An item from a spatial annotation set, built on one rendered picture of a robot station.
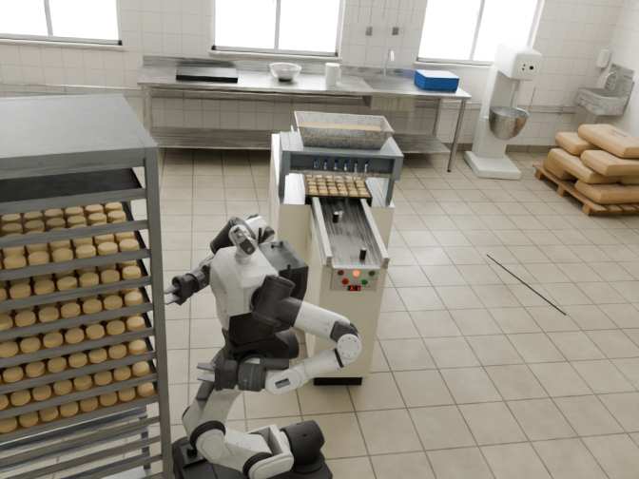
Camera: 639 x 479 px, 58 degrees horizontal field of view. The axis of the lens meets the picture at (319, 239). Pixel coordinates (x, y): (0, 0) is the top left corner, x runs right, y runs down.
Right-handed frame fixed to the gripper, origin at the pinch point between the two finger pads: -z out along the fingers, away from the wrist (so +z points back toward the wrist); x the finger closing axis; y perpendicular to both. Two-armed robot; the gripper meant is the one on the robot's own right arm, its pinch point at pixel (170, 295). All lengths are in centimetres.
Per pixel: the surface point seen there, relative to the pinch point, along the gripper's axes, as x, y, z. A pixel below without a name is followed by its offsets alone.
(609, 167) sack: -53, 101, 474
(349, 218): -20, -1, 141
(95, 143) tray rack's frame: 78, 24, -44
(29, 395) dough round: 2, 9, -64
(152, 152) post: 76, 34, -35
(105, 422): -54, -12, -27
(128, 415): -54, -8, -18
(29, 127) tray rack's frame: 78, 4, -48
